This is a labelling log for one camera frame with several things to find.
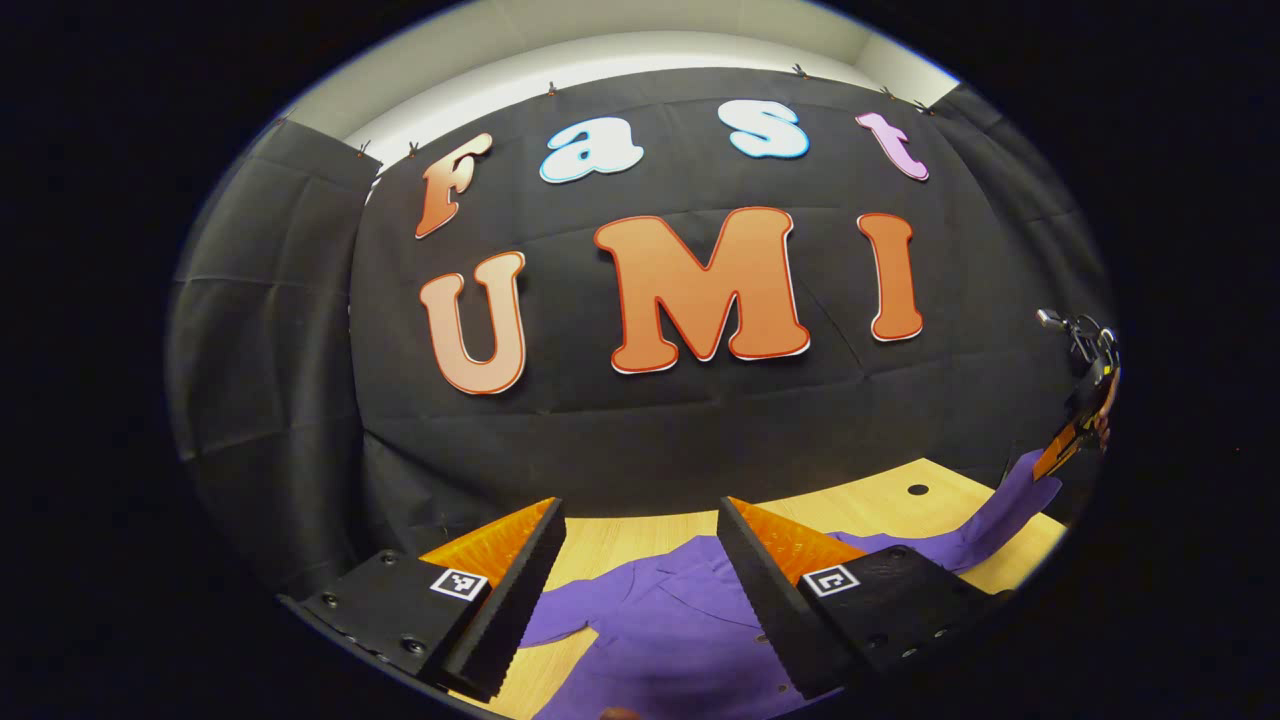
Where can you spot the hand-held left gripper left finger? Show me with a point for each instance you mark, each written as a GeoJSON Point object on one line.
{"type": "Point", "coordinates": [515, 600]}

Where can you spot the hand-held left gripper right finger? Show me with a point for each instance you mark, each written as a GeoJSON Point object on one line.
{"type": "Point", "coordinates": [765, 600]}

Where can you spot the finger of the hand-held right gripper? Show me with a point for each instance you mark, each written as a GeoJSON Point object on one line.
{"type": "Point", "coordinates": [1060, 455]}

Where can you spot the purple button shirt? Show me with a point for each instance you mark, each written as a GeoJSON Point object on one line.
{"type": "Point", "coordinates": [680, 630]}

